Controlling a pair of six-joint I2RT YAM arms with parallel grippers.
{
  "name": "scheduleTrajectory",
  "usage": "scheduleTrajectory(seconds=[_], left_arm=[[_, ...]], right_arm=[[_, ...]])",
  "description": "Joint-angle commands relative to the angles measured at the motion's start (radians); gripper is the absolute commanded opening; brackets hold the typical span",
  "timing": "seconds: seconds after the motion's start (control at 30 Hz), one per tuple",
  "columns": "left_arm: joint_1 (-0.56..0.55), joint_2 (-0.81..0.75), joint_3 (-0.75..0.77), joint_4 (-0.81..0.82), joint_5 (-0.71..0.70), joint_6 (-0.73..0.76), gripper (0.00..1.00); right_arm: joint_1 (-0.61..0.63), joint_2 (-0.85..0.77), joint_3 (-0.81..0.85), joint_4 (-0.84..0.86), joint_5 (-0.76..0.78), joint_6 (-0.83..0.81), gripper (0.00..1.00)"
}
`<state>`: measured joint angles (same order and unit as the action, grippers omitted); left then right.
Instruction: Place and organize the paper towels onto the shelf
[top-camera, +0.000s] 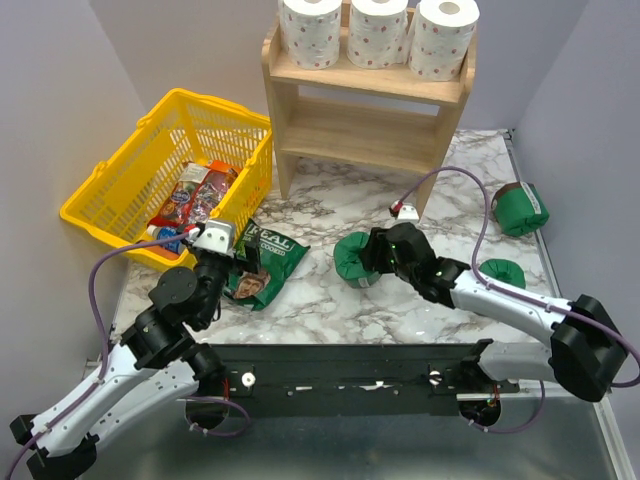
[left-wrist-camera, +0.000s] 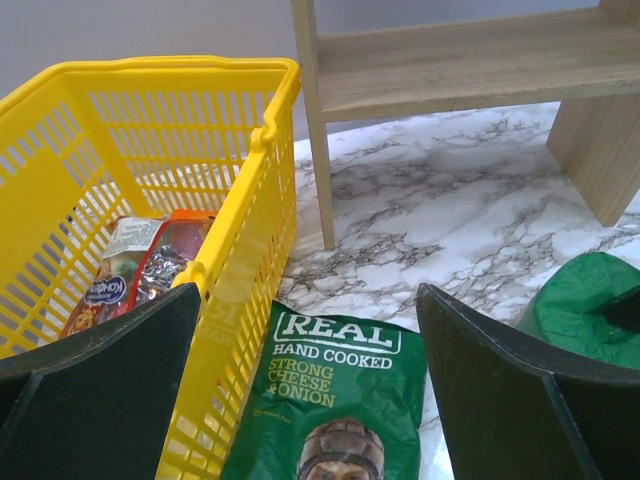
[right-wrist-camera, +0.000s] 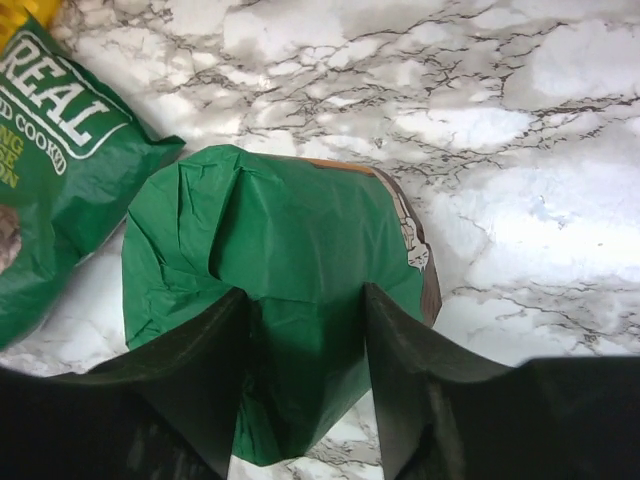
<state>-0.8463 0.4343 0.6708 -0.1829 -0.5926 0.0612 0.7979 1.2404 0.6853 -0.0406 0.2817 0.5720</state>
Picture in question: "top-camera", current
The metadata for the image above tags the green roll brown end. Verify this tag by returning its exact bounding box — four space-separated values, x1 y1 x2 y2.
333 232 381 289

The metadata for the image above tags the floral paper towel roll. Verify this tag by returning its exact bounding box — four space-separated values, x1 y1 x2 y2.
278 0 342 70
408 0 480 82
347 0 409 70

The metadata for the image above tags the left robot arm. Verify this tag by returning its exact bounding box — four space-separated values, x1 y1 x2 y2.
11 226 261 479

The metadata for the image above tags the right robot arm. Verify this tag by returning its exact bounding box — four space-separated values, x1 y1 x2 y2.
359 223 630 402

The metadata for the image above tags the wooden two-tier shelf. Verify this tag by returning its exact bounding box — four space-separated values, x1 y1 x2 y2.
261 23 477 198

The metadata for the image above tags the green chip bag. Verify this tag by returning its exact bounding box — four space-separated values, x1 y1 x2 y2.
224 219 309 311

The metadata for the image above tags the blue label bottle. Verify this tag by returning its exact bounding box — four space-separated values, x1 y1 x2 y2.
146 225 186 255

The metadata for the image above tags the red candy bag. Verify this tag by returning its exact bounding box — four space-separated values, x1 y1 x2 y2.
149 163 238 227

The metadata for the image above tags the orange snack packet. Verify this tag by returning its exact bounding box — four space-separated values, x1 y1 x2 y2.
208 160 242 178

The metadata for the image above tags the yellow plastic shopping basket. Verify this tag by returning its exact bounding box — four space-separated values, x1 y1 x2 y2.
60 88 273 248

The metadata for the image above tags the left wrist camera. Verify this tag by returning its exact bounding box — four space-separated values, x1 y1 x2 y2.
187 219 236 257

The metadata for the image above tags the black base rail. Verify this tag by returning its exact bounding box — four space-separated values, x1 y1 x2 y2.
196 340 518 419

